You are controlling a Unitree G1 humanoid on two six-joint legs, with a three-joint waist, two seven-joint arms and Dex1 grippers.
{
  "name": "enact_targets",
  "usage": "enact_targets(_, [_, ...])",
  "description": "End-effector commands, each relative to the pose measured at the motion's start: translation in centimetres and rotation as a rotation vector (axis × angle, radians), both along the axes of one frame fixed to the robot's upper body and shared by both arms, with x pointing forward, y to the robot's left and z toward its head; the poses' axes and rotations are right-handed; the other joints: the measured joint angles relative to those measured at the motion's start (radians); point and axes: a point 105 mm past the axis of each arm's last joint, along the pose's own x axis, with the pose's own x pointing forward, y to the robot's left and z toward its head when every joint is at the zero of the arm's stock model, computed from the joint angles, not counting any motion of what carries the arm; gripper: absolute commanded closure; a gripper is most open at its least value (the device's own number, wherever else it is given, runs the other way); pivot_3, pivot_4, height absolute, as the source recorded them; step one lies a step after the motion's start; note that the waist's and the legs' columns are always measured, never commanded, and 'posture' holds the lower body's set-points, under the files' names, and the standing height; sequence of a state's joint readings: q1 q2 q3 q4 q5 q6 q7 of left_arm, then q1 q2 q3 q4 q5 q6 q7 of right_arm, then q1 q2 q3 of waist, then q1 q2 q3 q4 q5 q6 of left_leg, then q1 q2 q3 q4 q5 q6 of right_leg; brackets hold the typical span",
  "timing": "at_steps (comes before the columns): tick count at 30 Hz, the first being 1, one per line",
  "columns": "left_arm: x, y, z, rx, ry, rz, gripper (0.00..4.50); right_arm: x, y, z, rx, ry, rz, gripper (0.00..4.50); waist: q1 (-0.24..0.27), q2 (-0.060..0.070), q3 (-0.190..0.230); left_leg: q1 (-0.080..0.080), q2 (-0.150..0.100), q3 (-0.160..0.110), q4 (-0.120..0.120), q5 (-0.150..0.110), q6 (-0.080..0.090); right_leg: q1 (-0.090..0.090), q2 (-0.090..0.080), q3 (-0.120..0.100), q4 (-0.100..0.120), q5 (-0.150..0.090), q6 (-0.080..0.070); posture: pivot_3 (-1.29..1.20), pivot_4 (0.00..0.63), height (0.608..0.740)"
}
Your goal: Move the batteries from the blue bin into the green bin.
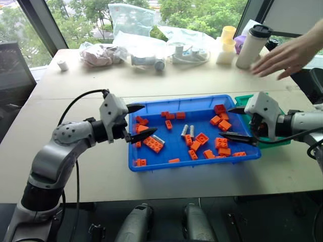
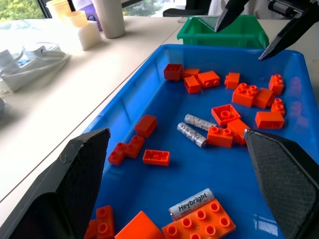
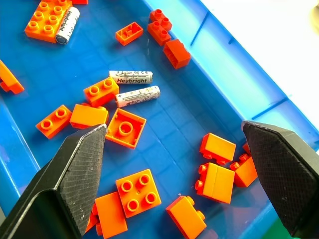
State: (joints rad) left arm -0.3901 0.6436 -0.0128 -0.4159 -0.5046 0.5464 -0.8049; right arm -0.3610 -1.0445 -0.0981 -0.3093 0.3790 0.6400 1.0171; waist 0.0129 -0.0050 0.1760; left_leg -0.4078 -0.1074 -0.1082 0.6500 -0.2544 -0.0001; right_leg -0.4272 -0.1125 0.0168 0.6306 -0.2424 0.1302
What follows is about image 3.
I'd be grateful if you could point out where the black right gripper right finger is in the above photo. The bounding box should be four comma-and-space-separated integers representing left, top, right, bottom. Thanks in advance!
242, 120, 319, 238

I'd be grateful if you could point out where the blue plastic bin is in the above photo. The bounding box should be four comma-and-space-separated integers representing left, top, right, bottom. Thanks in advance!
0, 0, 319, 239

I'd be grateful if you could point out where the white Heybright AA battery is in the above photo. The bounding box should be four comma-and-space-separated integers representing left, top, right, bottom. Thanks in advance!
115, 85, 161, 108
109, 70, 154, 85
55, 6, 80, 46

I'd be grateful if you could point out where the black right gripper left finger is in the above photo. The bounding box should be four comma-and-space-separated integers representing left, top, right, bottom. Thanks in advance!
0, 123, 108, 239

